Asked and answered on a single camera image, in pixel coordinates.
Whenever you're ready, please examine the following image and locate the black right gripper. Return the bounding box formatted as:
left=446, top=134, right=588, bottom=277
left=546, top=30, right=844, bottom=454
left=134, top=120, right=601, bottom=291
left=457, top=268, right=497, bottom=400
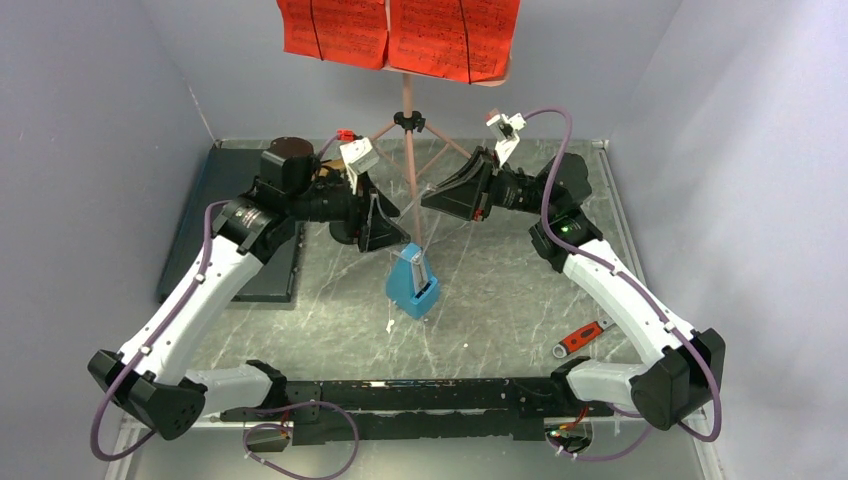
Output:
left=421, top=146, right=554, bottom=221

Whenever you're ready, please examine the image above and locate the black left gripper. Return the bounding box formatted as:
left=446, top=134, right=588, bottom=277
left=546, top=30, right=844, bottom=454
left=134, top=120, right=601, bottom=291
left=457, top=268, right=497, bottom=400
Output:
left=289, top=166, right=411, bottom=251

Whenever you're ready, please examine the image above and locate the blue metronome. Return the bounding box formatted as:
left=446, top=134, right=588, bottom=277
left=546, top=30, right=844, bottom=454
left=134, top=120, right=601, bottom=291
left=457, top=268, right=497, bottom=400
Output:
left=385, top=243, right=441, bottom=320

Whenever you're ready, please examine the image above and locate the clear plastic metronome cover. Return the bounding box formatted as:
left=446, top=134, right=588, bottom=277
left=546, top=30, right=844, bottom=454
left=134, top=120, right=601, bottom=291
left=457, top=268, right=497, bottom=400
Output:
left=388, top=183, right=442, bottom=257

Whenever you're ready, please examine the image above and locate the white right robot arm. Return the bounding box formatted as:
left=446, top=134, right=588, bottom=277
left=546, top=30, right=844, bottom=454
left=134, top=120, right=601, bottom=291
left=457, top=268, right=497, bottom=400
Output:
left=421, top=148, right=726, bottom=430

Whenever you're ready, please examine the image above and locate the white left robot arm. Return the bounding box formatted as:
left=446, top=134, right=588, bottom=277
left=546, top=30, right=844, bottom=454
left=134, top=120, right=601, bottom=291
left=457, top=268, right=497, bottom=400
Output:
left=88, top=137, right=409, bottom=440

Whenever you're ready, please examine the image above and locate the black microphone stand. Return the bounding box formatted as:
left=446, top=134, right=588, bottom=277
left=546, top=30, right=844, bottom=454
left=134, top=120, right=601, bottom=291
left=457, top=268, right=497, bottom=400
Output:
left=328, top=220, right=361, bottom=245

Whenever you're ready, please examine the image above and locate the gold microphone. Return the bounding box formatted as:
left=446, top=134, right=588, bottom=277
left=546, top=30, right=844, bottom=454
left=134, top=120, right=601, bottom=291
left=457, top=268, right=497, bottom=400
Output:
left=314, top=164, right=345, bottom=182

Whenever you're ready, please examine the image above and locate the pink music stand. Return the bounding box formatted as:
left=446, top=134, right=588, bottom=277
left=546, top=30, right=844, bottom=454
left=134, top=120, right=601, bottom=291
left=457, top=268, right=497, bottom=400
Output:
left=351, top=63, right=513, bottom=248

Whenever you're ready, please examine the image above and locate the red right sheet music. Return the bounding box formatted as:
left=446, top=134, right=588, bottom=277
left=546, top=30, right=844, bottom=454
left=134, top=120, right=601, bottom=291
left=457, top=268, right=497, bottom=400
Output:
left=387, top=0, right=521, bottom=84

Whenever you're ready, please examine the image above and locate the red sheet music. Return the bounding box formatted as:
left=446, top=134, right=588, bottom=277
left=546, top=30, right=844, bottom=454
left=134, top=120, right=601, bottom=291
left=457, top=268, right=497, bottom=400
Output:
left=277, top=0, right=389, bottom=70
left=387, top=0, right=521, bottom=84

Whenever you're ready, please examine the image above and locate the dark blue audio receiver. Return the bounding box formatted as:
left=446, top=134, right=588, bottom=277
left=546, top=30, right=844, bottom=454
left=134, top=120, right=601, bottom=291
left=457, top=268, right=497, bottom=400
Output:
left=154, top=148, right=304, bottom=310

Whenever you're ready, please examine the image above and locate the red adjustable wrench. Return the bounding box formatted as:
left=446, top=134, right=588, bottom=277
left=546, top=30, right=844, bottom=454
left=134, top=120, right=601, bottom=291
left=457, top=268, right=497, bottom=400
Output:
left=551, top=319, right=615, bottom=359

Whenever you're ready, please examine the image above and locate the red left sheet music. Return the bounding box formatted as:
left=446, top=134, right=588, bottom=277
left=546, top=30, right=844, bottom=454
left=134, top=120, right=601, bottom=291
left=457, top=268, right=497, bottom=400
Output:
left=277, top=0, right=389, bottom=70

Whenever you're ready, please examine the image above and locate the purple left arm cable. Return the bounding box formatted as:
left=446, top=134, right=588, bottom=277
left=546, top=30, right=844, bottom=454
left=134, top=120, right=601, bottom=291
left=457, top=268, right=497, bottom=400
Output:
left=89, top=132, right=362, bottom=480

